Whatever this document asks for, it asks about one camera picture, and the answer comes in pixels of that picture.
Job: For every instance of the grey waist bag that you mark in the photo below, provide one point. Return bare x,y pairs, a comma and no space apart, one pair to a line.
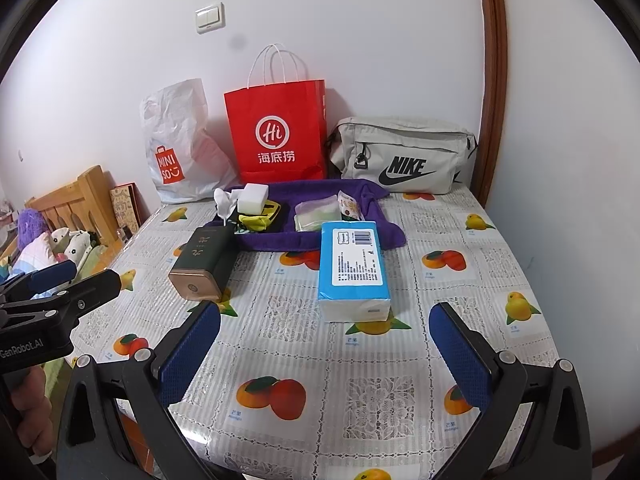
400,140

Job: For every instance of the white spotted plush toy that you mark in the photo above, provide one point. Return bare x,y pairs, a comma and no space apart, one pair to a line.
75,245

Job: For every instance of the brown wooden door frame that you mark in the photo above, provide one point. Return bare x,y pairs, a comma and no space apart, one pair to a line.
492,60

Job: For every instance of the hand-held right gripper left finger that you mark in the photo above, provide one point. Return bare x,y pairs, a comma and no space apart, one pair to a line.
190,355

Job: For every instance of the red paper bag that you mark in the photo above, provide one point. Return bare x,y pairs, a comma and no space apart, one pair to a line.
280,105

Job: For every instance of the yellow pouch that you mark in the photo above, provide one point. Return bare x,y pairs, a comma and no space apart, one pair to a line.
255,221

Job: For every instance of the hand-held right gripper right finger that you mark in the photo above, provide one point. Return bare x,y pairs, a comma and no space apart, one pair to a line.
460,355

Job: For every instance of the purple fabric tray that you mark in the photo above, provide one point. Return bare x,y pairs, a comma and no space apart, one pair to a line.
310,187

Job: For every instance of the clear plastic bag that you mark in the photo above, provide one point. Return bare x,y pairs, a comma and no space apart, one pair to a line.
315,207

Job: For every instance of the wooden headboard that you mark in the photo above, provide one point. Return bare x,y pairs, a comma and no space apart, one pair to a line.
90,190

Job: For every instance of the dark green gold tin box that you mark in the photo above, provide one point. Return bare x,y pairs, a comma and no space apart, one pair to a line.
200,260

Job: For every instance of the green blanket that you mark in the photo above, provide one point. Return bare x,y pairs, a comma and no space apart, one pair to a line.
92,262

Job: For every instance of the person's left hand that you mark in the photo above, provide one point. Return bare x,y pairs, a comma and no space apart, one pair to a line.
35,410

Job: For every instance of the purple fuzzy cloth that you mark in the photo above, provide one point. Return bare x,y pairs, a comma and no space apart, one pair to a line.
32,225

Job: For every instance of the white plastic shopping bag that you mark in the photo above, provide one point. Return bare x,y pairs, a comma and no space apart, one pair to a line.
190,160

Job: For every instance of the white light switch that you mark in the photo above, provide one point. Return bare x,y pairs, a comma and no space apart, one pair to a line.
210,17

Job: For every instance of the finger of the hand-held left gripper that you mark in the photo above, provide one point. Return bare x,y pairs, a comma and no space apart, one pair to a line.
90,292
50,275

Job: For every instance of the patterned picture book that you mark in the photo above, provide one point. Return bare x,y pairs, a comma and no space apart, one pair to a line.
125,207

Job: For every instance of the green tissue pack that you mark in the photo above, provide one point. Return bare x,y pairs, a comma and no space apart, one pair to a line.
307,224

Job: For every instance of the white sponge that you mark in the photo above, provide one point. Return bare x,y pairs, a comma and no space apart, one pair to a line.
255,200

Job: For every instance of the blue tissue pack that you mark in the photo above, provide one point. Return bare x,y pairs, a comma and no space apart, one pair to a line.
350,270

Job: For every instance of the fruit print mask packet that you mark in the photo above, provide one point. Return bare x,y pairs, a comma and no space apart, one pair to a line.
350,207

